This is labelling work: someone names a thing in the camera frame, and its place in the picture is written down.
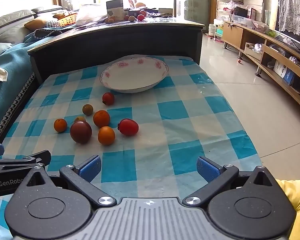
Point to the blue white checkered tablecloth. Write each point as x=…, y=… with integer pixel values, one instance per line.
x=165, y=135

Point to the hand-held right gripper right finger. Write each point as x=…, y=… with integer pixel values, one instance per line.
x=207, y=168

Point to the yellow cloth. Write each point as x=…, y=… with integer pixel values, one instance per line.
x=295, y=205

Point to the oval red tomato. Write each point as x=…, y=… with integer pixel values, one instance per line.
x=128, y=127

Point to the black television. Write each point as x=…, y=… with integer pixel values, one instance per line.
x=295, y=43

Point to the dark crochet bag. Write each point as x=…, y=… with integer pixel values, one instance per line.
x=47, y=31

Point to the yellow woven basket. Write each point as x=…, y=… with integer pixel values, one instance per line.
x=67, y=19

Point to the dark purple plum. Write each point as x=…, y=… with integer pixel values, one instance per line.
x=80, y=131

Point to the red orange round fruit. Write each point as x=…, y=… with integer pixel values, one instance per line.
x=143, y=13

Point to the small red cherry tomato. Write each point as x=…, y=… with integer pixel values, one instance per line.
x=108, y=98

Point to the dark flat box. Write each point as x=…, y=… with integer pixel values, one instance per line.
x=134, y=12

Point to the white floor container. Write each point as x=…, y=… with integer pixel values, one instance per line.
x=211, y=29

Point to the yellow cushion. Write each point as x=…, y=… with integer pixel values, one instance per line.
x=36, y=23

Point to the blue box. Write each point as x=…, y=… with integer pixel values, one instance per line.
x=289, y=77

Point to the grey leather sofa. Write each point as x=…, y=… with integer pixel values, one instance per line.
x=5, y=22

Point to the grey white carton box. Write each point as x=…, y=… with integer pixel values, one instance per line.
x=115, y=10

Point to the white plastic bag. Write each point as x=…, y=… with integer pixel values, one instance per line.
x=90, y=15

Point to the wooden tv stand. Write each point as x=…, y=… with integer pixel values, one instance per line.
x=233, y=33

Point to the white floral plate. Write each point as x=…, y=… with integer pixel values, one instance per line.
x=135, y=77

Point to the small brown longan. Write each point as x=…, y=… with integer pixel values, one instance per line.
x=111, y=20
x=106, y=20

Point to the brown round fruit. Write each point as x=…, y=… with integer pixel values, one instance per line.
x=131, y=18

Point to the small orange tangerine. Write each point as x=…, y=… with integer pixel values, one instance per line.
x=106, y=135
x=101, y=118
x=60, y=125

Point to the white lace cloth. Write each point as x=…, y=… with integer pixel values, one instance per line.
x=293, y=10

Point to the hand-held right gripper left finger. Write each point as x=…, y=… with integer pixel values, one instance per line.
x=91, y=168

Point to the teal blanket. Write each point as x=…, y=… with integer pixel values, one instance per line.
x=7, y=97

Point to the dark coffee table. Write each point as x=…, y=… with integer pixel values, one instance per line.
x=90, y=45

